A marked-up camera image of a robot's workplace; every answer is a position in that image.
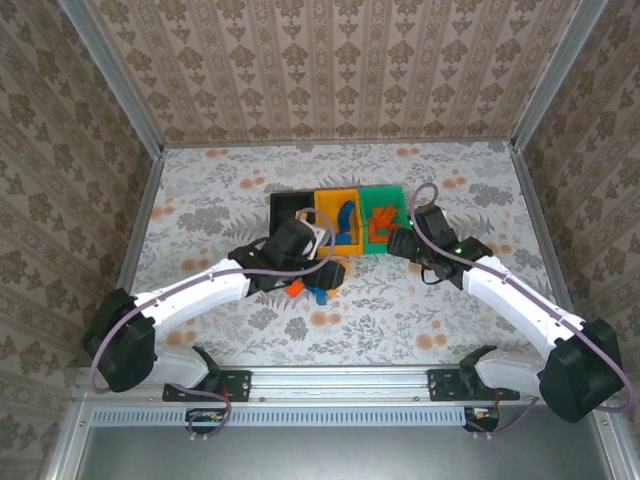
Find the green plastic bin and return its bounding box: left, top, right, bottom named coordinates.
left=358, top=185, right=408, bottom=256

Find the black plastic bin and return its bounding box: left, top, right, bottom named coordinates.
left=269, top=191, right=318, bottom=240

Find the yellow plastic bin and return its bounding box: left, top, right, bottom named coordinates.
left=313, top=188, right=362, bottom=256

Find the grey metal panel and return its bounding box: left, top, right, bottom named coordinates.
left=74, top=405, right=619, bottom=480

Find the black controller board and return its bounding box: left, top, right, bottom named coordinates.
left=187, top=407, right=227, bottom=433
left=463, top=406, right=502, bottom=432

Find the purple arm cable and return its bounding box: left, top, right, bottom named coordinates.
left=408, top=181, right=629, bottom=442
left=89, top=207, right=337, bottom=444

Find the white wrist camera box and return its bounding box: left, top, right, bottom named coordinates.
left=298, top=218, right=335, bottom=260

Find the thin black cable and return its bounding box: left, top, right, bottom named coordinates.
left=418, top=259, right=451, bottom=287

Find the aluminium frame rail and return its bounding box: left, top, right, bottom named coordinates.
left=74, top=364, right=614, bottom=409
left=96, top=149, right=167, bottom=367
left=162, top=139, right=516, bottom=150
left=509, top=144, right=591, bottom=364

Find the slotted grey cable duct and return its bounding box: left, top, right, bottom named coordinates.
left=92, top=405, right=501, bottom=428

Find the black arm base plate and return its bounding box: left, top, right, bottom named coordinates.
left=162, top=368, right=253, bottom=403
left=426, top=368, right=522, bottom=403

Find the aluminium frame post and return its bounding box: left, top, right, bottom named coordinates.
left=510, top=0, right=610, bottom=151
left=58, top=0, right=166, bottom=157

